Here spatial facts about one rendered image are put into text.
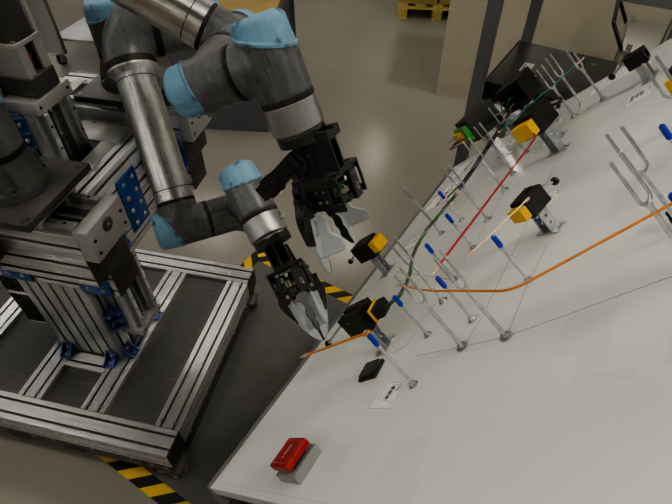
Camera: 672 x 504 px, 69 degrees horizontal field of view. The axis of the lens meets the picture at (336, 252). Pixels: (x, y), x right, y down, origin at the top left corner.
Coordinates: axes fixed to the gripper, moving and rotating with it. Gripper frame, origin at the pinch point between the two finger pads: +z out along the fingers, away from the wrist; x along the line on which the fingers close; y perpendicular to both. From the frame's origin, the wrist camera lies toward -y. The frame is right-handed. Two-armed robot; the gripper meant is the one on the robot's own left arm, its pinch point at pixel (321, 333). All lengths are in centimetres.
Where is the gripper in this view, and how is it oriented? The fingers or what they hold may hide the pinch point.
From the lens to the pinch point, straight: 93.0
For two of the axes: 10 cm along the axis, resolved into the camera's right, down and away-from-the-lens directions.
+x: 8.9, -4.6, 0.3
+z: 4.6, 8.8, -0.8
